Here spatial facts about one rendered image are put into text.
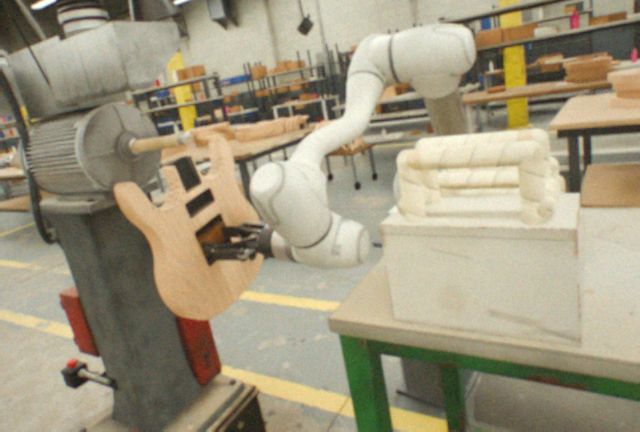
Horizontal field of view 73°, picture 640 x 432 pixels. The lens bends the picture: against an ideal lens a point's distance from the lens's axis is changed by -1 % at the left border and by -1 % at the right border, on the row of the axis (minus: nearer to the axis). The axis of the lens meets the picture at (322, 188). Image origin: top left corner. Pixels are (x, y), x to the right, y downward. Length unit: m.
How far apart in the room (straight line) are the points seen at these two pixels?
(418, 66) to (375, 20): 11.62
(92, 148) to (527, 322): 1.08
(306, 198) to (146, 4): 0.71
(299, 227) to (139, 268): 0.87
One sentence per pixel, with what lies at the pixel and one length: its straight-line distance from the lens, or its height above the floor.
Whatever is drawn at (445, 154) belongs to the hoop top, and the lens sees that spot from 0.63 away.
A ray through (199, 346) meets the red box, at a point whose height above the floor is 0.47.
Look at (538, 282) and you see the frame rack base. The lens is 0.66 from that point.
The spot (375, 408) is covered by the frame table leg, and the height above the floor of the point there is 0.74.
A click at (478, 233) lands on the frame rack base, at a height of 1.09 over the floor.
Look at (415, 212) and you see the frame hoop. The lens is 0.67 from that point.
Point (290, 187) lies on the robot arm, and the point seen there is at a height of 1.17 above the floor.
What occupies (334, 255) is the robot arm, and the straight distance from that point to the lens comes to 0.86.
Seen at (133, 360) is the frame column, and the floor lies 0.58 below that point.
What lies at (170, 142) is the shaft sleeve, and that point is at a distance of 1.18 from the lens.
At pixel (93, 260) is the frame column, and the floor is 0.93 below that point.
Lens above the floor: 1.33
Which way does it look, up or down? 14 degrees down
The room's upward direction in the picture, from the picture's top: 11 degrees counter-clockwise
